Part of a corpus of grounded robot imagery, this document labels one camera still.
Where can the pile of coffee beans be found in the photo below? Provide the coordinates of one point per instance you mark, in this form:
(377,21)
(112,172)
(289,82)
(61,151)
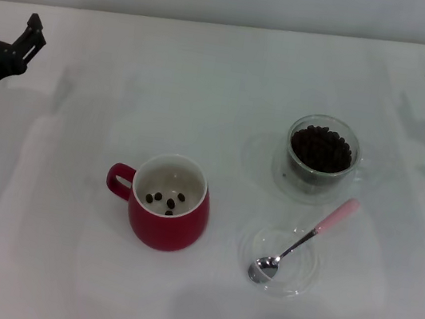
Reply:
(321,148)

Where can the single coffee bean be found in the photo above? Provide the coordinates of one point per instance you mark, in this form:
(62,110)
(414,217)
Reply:
(149,198)
(168,213)
(181,196)
(170,202)
(158,196)

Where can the clear glass saucer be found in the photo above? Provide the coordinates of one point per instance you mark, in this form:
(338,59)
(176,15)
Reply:
(289,285)

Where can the clear glass cup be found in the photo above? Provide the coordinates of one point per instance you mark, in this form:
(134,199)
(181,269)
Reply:
(314,183)

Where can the red ceramic mug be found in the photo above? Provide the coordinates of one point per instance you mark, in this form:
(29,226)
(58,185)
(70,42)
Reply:
(169,229)

